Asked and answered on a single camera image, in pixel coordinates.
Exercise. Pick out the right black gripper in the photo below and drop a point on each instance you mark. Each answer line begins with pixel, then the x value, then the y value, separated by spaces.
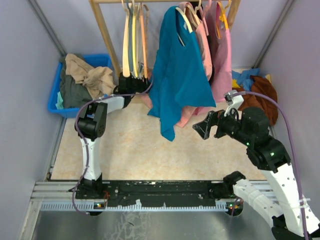
pixel 213 117

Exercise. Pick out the teal blue t shirt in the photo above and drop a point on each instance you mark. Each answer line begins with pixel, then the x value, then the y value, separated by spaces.
pixel 180 80

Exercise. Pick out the cream plastic hanger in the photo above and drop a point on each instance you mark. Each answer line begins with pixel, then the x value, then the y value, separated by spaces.
pixel 183 26

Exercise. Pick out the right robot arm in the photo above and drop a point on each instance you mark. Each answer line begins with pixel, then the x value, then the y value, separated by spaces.
pixel 290 217

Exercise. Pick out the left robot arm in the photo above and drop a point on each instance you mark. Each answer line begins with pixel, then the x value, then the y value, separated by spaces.
pixel 90 125

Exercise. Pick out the brown t shirt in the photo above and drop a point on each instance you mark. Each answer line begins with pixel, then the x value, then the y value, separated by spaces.
pixel 262 86

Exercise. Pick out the salmon pink t shirt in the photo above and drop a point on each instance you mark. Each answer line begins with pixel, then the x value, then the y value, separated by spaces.
pixel 200 75

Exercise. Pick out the beige hanger with shirt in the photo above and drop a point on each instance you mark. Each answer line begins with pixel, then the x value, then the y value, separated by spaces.
pixel 189 10

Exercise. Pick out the yellow hanger with shirt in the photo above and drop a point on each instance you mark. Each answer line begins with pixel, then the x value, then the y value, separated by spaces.
pixel 221 22

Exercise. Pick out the beige t shirt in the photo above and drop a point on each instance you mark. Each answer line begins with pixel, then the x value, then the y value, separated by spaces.
pixel 97 80

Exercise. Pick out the black t shirt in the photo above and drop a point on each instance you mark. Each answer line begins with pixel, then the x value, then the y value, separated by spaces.
pixel 203 38

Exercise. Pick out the pink hanger with shirt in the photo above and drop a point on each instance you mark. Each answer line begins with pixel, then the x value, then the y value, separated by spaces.
pixel 206 9

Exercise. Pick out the orange plastic hanger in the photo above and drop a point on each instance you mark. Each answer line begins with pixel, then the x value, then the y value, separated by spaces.
pixel 144 20

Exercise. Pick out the dark grey t shirt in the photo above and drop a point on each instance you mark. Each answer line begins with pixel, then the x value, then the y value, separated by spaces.
pixel 74 95

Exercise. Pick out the yellow cloth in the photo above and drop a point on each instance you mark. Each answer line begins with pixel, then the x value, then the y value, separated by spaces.
pixel 235 85

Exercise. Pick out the light blue cloth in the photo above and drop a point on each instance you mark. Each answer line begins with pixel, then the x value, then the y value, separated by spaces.
pixel 244 78

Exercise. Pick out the wooden clothes rack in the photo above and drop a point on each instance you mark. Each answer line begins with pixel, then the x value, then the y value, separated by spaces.
pixel 178 73

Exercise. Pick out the blue plastic bin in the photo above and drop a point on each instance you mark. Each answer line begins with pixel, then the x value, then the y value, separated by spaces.
pixel 95 60

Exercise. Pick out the mint green cloth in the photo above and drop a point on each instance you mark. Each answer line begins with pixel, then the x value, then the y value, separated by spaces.
pixel 59 103

